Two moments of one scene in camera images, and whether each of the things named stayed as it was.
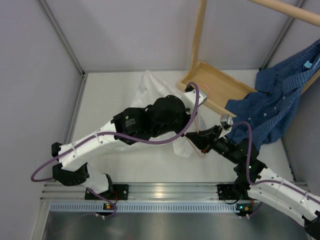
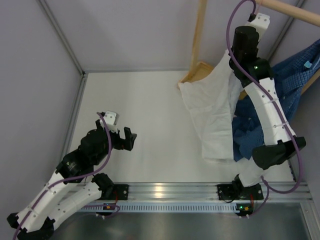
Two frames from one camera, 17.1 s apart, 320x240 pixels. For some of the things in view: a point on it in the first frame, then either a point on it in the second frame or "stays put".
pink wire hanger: [195, 150] -> [257, 7]
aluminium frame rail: [137, 193] stays put
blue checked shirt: [270, 110] stays put
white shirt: [150, 89] -> [211, 101]
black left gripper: [187, 117] -> [127, 143]
